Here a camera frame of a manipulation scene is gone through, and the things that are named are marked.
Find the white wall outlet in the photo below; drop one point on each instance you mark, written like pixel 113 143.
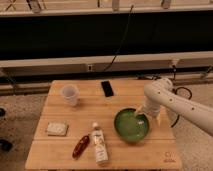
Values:
pixel 90 67

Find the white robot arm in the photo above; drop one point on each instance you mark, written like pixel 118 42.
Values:
pixel 159 93

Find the clear plastic bottle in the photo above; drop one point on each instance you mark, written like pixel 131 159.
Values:
pixel 101 154

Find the red chili pepper toy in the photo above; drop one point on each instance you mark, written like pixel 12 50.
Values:
pixel 80 146

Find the white sponge block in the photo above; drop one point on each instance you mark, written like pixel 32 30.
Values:
pixel 56 129

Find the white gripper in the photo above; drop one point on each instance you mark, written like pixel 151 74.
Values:
pixel 151 108

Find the translucent plastic cup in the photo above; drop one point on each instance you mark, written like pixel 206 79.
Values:
pixel 70 93

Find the black smartphone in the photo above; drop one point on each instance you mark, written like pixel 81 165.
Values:
pixel 106 86

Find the green ceramic bowl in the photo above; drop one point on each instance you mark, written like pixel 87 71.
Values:
pixel 131 127

